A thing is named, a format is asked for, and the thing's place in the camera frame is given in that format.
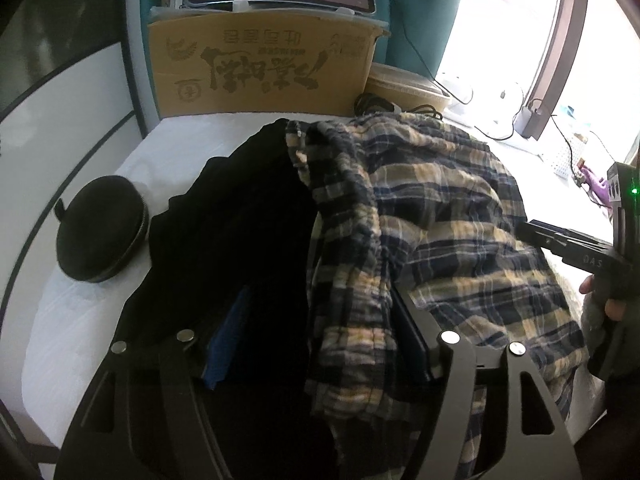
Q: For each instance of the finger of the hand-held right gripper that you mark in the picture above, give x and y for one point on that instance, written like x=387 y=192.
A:
x=550 y=236

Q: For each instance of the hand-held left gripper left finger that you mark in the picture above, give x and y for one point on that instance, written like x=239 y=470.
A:
x=225 y=350

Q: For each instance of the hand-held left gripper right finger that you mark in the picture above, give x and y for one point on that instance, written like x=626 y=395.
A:
x=412 y=345

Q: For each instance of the plaid flannel shirt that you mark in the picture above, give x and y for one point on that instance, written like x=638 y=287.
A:
x=450 y=210

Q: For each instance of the black garment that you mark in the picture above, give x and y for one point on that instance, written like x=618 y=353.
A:
x=240 y=220

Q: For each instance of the person's right hand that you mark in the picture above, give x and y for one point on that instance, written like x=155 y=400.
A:
x=613 y=308

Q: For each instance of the purple cloth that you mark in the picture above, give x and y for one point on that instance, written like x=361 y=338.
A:
x=600 y=187

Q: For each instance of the white perforated basket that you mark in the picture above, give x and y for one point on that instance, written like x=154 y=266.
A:
x=567 y=160

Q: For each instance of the black charger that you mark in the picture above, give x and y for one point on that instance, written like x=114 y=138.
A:
x=531 y=122

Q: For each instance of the black round zip case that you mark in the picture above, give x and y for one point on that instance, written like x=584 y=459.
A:
x=100 y=230

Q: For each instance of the printed cardboard box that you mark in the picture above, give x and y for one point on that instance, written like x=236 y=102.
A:
x=260 y=60

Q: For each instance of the window with dark frame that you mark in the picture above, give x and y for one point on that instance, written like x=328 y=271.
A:
x=565 y=35

